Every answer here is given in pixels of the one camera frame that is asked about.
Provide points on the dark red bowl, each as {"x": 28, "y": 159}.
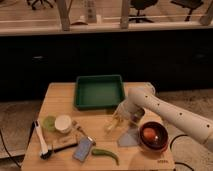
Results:
{"x": 160, "y": 144}

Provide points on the grey cloth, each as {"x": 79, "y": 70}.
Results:
{"x": 129, "y": 138}

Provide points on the blue sponge block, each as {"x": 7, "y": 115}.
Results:
{"x": 83, "y": 149}

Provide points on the white handled brush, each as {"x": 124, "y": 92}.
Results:
{"x": 44, "y": 147}

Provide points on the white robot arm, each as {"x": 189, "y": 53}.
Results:
{"x": 197, "y": 127}

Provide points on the green round lid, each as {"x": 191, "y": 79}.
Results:
{"x": 49, "y": 123}

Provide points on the green chili pepper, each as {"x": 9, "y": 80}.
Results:
{"x": 103, "y": 152}

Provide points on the small wooden spoon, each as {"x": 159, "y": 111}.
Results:
{"x": 78, "y": 127}

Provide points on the black handled knife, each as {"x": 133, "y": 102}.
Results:
{"x": 51, "y": 150}

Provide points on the yellow banana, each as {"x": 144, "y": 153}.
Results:
{"x": 113, "y": 124}

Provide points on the green plastic tray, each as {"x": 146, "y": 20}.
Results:
{"x": 98, "y": 92}

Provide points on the metal cup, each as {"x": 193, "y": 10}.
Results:
{"x": 136, "y": 117}

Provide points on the white round container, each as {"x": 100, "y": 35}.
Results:
{"x": 63, "y": 124}

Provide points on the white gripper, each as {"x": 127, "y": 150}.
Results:
{"x": 126, "y": 108}

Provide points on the orange fruit in bowl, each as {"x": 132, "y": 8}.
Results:
{"x": 149, "y": 134}

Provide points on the office chair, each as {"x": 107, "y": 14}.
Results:
{"x": 141, "y": 5}

